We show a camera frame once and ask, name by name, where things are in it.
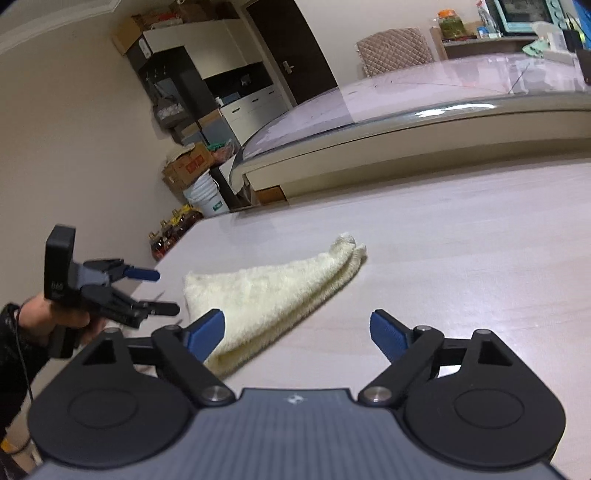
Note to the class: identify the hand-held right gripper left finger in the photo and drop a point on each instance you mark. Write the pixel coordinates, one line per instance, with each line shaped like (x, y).
(205, 334)

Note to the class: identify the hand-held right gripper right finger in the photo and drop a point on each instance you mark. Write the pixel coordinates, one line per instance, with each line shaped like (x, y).
(390, 334)

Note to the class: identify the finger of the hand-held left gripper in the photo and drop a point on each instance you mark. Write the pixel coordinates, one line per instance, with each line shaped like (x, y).
(161, 308)
(143, 275)

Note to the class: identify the pale yellow towel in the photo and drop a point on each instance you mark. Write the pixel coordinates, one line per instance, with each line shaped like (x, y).
(268, 295)

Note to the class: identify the person's left forearm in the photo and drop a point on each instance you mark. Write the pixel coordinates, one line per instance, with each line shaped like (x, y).
(14, 360)

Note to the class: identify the person's left hand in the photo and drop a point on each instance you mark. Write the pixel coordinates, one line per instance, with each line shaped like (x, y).
(39, 314)

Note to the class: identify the cluster of oil bottles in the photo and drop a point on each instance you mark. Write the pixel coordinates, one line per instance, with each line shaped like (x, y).
(171, 235)

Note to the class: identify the white plastic bucket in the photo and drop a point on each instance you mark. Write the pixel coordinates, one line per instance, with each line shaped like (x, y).
(207, 196)

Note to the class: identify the large printed cardboard box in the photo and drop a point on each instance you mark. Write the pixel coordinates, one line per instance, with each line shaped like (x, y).
(189, 168)

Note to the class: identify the red plastic bag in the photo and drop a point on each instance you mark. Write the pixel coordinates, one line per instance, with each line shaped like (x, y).
(222, 152)

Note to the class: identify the grey blue carton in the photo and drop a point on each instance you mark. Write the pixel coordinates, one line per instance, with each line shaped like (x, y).
(221, 136)

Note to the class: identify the grey hanging bag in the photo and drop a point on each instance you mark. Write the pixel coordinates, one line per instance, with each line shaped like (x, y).
(168, 113)

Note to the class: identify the flat brown carton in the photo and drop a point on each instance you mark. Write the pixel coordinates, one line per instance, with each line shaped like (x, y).
(210, 120)

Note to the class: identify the beige glass-topped dining table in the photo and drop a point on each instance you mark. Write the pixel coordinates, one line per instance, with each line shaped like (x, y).
(392, 152)

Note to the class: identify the black and white cabinet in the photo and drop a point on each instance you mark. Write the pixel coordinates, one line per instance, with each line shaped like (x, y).
(207, 46)

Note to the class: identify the small cardboard box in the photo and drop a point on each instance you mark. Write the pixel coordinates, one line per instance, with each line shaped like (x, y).
(127, 34)

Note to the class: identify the dark wooden door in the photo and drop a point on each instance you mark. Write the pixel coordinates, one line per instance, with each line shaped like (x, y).
(295, 46)

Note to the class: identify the quilted beige chair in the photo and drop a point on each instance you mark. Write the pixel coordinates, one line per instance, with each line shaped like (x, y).
(397, 50)

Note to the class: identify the wooden shelf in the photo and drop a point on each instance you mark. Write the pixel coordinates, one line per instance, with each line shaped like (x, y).
(485, 46)

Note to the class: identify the orange-lidded pickle jar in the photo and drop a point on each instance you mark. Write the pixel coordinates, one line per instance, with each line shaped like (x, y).
(451, 26)

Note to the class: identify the small blue white box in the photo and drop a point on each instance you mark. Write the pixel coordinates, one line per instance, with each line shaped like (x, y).
(483, 32)

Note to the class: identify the green cloth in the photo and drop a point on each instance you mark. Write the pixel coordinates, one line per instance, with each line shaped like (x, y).
(535, 48)

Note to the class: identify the white power strip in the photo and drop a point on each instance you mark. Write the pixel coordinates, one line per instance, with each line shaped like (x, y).
(561, 56)

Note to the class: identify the red and white package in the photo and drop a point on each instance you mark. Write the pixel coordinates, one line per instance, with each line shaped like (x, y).
(483, 14)

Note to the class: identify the white charger block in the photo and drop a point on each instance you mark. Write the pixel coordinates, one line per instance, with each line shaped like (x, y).
(551, 37)

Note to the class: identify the teal toaster oven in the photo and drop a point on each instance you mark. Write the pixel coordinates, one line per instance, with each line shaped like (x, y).
(521, 14)

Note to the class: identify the black charger block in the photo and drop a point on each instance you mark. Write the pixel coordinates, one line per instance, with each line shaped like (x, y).
(575, 40)

